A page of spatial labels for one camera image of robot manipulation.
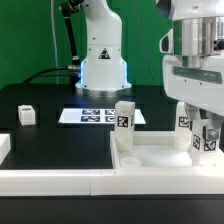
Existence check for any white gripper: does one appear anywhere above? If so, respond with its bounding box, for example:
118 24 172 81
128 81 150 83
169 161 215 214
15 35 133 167
163 55 224 141

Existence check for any white square table top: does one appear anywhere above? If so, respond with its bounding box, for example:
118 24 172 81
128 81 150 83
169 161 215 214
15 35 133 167
110 131 224 169

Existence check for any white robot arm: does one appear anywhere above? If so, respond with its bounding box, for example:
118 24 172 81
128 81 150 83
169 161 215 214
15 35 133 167
60 0 224 141

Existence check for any sheet of fiducial markers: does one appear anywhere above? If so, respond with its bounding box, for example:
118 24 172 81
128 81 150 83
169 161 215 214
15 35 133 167
58 107 147 126

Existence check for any white front fence wall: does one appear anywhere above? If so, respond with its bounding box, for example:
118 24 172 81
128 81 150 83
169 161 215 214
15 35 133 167
0 167 224 196

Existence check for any white fence wall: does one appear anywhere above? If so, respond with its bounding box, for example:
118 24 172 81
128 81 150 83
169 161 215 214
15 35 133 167
0 134 11 165
0 167 224 196

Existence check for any black cable bundle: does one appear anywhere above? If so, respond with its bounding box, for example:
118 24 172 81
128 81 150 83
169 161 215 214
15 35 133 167
22 66 82 84

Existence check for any grey hanging cable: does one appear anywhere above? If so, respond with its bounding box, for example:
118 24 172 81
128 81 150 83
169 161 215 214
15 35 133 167
50 0 60 84

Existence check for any white left fence wall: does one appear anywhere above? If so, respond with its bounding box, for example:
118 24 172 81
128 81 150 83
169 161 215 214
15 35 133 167
0 134 11 165

